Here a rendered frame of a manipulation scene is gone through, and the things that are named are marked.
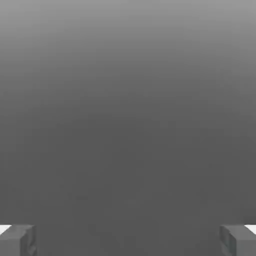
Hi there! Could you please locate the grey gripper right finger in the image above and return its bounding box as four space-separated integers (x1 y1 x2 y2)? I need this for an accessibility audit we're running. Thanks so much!
218 223 256 256

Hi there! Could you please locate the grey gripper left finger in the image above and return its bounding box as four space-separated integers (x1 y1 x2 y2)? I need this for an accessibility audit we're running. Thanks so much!
0 223 38 256

